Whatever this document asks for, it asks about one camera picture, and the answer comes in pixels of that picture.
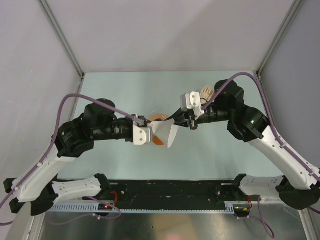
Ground white paper coffee filter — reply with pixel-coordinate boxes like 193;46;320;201
149;119;179;149

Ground orange carafe with wooden collar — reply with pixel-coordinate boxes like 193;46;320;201
147;112;169;147

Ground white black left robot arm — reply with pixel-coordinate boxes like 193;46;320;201
3;98;152;216

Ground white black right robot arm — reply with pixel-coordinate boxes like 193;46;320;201
170;80;320;210

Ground orange coffee filter package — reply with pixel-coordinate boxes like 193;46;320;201
200;85;215;105

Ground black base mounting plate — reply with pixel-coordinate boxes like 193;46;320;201
96;180;249;210

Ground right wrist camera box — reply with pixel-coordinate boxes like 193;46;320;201
180;91;205;120

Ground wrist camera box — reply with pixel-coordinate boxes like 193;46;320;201
132;115;153;146
180;91;205;120

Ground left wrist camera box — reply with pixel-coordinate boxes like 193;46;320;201
132;115;153;146

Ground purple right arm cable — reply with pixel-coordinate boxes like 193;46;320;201
201;72;320;237

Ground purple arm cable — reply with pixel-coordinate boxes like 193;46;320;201
201;72;320;237
0;93;148;226

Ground white slotted cable duct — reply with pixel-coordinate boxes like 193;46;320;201
48;202;235;214

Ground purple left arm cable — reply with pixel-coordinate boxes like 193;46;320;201
0;93;148;226

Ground grey aluminium frame rail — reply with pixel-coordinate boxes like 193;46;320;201
37;0;85;80

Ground right grey frame post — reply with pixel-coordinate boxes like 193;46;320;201
255;0;305;79

